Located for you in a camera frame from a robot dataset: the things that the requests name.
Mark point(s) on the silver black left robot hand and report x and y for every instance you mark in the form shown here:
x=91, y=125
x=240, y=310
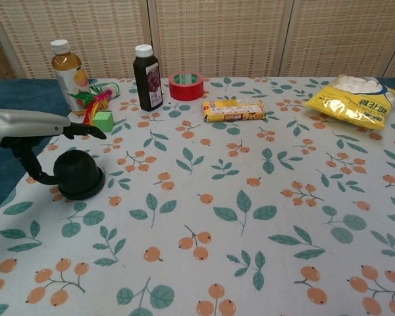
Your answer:
x=23, y=126

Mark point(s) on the black upturned bowl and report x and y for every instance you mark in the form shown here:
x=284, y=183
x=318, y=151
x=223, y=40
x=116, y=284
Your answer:
x=79, y=174

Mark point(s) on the amber tea bottle white cap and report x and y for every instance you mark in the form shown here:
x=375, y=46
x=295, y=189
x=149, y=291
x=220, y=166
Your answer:
x=64, y=72

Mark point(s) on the green foam cube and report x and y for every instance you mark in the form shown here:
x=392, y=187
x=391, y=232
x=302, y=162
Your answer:
x=103, y=120

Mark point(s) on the colourful feather shuttlecock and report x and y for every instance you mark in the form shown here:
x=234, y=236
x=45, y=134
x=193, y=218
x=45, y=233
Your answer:
x=100, y=98

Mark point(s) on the dark juice bottle white cap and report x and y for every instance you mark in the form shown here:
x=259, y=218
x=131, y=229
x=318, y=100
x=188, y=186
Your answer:
x=145, y=85

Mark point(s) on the red tape roll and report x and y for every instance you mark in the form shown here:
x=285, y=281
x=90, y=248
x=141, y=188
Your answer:
x=184, y=93

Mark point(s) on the yellow biscuit packet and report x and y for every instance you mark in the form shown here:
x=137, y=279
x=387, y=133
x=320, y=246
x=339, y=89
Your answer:
x=233, y=112

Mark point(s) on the leaf and fruit print tablecloth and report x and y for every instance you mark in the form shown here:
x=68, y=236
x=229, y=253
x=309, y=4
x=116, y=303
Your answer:
x=217, y=214

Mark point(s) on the woven bamboo folding screen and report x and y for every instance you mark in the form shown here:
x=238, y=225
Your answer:
x=217, y=33

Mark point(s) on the yellow marshmallow bag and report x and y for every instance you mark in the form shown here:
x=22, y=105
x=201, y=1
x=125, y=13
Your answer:
x=349, y=105

